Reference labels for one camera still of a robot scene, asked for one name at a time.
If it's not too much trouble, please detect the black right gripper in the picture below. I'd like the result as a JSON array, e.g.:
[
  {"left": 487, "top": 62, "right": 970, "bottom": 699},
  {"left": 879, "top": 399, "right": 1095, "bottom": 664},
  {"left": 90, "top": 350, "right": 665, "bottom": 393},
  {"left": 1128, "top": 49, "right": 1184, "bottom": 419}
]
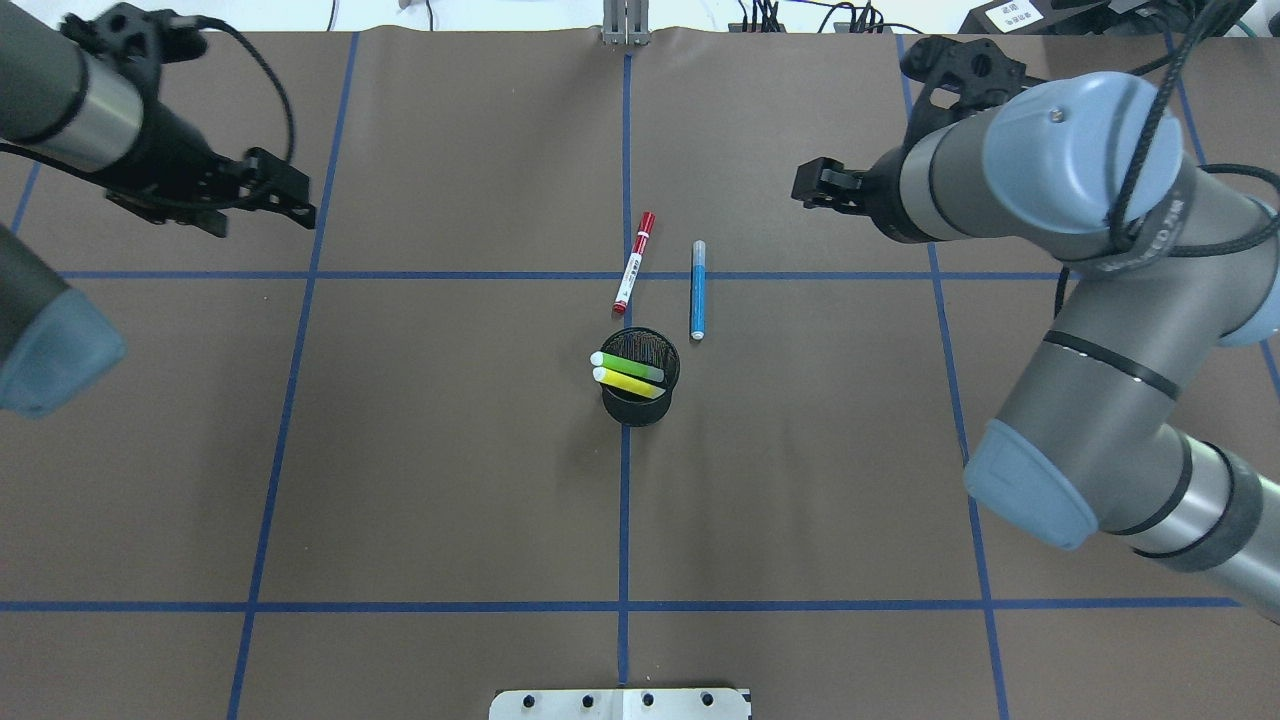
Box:
[{"left": 790, "top": 35, "right": 1030, "bottom": 243}]

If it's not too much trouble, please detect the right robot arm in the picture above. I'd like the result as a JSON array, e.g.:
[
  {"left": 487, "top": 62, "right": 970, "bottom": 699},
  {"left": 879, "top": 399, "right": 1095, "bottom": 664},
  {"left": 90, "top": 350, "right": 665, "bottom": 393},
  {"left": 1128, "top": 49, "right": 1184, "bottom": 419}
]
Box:
[{"left": 791, "top": 36, "right": 1277, "bottom": 621}]

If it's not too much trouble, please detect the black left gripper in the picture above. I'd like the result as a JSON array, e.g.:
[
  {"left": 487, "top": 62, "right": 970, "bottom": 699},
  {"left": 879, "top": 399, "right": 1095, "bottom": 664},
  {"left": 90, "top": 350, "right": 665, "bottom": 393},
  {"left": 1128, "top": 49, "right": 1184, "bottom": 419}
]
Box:
[{"left": 60, "top": 3, "right": 317, "bottom": 240}]

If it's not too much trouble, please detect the yellow highlighter pen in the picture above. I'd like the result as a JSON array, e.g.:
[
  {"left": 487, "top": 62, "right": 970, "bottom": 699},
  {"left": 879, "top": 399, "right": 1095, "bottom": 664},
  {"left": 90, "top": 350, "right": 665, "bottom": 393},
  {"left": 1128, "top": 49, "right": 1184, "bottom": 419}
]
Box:
[{"left": 591, "top": 366, "right": 666, "bottom": 400}]

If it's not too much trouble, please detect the green marker pen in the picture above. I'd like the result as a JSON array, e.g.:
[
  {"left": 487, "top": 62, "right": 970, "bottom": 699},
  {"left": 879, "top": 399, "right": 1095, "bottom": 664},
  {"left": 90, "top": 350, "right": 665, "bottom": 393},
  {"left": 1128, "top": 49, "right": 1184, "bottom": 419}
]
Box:
[{"left": 589, "top": 351, "right": 666, "bottom": 383}]

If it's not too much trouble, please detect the black box with label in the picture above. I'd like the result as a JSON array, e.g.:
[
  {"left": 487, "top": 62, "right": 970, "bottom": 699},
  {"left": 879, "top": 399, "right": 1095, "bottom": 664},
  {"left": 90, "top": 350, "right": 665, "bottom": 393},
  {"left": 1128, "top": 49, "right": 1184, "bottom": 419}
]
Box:
[{"left": 956, "top": 1, "right": 1048, "bottom": 35}]

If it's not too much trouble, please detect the red white marker pen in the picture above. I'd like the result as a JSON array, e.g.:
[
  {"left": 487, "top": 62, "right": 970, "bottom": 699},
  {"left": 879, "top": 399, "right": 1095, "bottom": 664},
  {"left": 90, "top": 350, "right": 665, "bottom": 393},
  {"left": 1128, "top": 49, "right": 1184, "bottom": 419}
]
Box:
[{"left": 611, "top": 211, "right": 657, "bottom": 316}]

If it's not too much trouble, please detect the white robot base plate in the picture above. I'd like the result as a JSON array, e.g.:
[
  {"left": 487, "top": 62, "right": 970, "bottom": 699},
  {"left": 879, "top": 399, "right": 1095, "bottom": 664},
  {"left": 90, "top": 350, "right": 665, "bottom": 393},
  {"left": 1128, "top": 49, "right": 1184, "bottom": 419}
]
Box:
[{"left": 488, "top": 687, "right": 754, "bottom": 719}]

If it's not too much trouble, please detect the blue highlighter pen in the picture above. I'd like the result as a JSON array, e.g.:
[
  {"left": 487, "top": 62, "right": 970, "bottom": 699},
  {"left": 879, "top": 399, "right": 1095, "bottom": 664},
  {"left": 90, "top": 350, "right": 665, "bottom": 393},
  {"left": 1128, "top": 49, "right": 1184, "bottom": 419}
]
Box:
[{"left": 689, "top": 240, "right": 707, "bottom": 342}]

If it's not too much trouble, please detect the black mesh pen holder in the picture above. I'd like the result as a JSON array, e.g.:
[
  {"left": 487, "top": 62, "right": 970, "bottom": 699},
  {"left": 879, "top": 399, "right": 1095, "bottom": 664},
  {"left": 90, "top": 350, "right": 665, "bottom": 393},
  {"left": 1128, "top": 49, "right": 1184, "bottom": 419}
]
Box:
[{"left": 589, "top": 327, "right": 680, "bottom": 427}]

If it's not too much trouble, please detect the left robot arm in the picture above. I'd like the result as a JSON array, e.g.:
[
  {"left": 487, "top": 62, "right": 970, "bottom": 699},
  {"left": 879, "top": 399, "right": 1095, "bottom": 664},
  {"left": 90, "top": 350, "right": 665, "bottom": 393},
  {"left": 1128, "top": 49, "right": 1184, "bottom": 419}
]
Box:
[{"left": 1, "top": 1, "right": 317, "bottom": 419}]

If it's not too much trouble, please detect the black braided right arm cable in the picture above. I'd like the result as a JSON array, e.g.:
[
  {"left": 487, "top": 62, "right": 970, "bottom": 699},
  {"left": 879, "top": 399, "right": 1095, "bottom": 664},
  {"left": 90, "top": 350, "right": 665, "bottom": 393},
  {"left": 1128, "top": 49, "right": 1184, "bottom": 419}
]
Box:
[{"left": 1055, "top": 0, "right": 1280, "bottom": 322}]

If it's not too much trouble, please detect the grey aluminium post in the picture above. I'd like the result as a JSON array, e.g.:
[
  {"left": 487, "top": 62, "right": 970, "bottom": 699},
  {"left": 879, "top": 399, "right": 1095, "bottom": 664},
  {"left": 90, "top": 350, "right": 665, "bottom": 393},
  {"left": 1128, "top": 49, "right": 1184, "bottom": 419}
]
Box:
[{"left": 600, "top": 0, "right": 652, "bottom": 47}]

